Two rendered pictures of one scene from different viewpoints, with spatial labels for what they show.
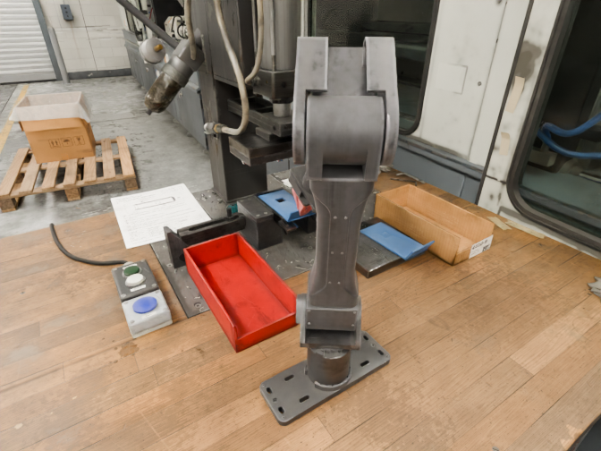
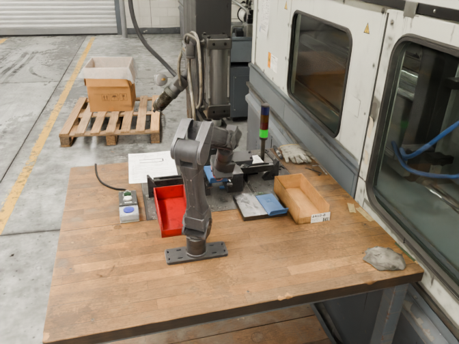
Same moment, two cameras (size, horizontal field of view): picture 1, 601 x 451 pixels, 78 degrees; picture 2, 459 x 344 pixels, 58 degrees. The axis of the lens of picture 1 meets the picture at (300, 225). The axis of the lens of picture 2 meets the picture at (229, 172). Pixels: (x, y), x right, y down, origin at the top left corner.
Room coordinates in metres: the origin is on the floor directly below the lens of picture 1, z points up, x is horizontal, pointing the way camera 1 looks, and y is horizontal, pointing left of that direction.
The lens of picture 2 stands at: (-0.62, -0.45, 1.77)
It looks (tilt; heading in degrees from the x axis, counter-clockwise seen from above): 28 degrees down; 17
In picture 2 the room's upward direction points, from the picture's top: 1 degrees clockwise
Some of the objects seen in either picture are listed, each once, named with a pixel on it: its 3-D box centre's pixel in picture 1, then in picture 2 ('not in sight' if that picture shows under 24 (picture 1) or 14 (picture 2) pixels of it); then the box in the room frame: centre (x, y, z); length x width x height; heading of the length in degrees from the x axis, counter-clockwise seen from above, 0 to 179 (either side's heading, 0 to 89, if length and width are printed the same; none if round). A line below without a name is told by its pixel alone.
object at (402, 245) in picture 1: (395, 235); (271, 202); (0.70, -0.21, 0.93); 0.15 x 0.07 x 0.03; 35
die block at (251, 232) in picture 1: (284, 216); (216, 180); (0.79, 0.04, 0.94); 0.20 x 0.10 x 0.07; 122
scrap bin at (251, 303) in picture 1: (237, 284); (173, 209); (0.54, 0.12, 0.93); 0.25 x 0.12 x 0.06; 32
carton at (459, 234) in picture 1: (429, 221); (300, 198); (0.77, -0.31, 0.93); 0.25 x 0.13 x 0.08; 32
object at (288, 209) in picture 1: (286, 200); (214, 171); (0.75, 0.03, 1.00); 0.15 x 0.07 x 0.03; 32
